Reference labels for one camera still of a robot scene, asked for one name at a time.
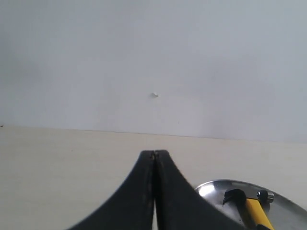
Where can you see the black yellow handled tool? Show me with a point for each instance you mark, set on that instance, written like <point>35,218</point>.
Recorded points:
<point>250,206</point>

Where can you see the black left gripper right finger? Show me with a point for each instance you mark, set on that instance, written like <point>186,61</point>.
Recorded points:
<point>178,205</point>

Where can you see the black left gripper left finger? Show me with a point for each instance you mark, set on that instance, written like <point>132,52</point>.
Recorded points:
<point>131,206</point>

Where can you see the round silver metal plate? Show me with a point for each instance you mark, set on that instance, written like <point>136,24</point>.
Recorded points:
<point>281,212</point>

